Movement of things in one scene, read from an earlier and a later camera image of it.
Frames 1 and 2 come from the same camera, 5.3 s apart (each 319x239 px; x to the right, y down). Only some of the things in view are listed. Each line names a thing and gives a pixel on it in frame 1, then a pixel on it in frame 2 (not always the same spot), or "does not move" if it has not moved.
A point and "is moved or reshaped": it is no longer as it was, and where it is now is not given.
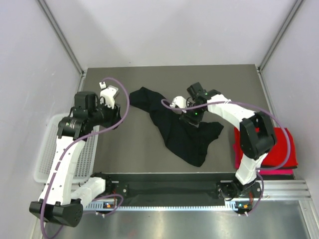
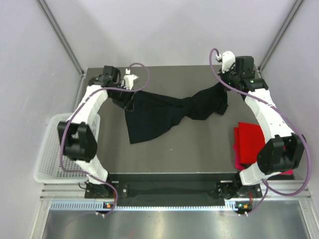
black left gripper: x=114 y=114 to x=126 y=103
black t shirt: x=185 y=140 is moved or reshaped
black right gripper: x=189 y=118 to x=231 y=69
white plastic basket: x=85 y=163 does not move
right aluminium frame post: x=280 y=34 does not move
